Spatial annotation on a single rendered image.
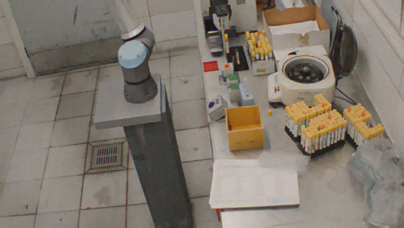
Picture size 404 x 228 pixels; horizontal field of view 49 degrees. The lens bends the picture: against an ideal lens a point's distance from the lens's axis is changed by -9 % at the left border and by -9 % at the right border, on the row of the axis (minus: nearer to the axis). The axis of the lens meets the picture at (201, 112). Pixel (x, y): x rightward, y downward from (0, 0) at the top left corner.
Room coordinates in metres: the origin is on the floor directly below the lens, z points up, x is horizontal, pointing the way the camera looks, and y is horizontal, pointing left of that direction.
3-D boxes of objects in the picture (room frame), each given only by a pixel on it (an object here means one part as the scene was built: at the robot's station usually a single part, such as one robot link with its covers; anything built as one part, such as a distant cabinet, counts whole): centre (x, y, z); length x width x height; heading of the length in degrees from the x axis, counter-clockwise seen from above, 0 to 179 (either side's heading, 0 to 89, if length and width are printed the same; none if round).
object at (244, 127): (1.36, -0.15, 0.92); 0.13 x 0.13 x 0.10; 85
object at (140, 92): (1.69, 0.24, 0.97); 0.15 x 0.15 x 0.10
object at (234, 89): (1.60, -0.15, 0.91); 0.05 x 0.04 x 0.07; 88
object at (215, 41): (2.05, -0.12, 0.92); 0.21 x 0.07 x 0.05; 178
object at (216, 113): (1.51, -0.09, 0.92); 0.13 x 0.07 x 0.08; 88
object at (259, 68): (1.84, -0.31, 0.91); 0.20 x 0.10 x 0.07; 178
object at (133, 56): (1.70, 0.24, 1.08); 0.13 x 0.12 x 0.14; 169
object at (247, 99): (1.51, -0.19, 0.92); 0.10 x 0.07 x 0.10; 0
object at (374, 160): (1.04, -0.59, 0.97); 0.26 x 0.17 x 0.19; 19
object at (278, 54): (1.75, -0.48, 0.92); 0.24 x 0.12 x 0.10; 88
